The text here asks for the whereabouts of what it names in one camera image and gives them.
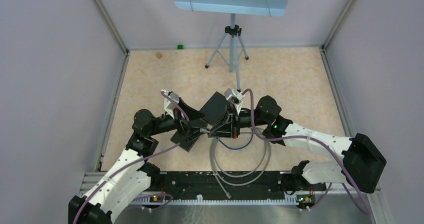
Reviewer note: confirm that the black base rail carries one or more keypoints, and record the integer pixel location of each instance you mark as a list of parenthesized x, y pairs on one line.
[(238, 186)]

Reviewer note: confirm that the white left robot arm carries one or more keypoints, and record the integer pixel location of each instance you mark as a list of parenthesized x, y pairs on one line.
[(132, 173)]

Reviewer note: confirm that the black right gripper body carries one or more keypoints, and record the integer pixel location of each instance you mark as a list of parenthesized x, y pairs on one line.
[(245, 118)]

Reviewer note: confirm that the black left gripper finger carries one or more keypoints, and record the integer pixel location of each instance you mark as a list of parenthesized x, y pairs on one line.
[(191, 113), (195, 125)]

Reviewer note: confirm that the black network switch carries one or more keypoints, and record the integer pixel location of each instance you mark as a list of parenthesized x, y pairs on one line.
[(214, 108)]

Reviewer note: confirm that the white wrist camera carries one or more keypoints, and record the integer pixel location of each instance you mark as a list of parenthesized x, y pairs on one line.
[(235, 97), (170, 102)]

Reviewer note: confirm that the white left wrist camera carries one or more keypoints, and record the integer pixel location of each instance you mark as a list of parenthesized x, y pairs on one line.
[(170, 102)]

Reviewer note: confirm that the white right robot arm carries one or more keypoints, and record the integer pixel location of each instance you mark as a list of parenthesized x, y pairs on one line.
[(353, 160)]

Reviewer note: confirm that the black mat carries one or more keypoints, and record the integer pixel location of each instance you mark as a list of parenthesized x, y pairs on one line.
[(186, 142)]

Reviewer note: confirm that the light blue tripod stand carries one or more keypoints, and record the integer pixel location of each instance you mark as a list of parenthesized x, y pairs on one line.
[(269, 8)]

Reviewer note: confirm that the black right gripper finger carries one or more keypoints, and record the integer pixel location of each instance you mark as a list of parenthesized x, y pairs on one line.
[(224, 132), (226, 123)]

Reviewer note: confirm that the small wooden cube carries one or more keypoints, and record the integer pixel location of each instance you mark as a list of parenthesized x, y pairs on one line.
[(159, 55)]

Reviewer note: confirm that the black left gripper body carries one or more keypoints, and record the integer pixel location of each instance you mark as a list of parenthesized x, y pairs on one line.
[(179, 125)]

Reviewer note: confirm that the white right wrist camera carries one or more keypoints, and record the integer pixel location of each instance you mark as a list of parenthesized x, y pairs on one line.
[(235, 97)]

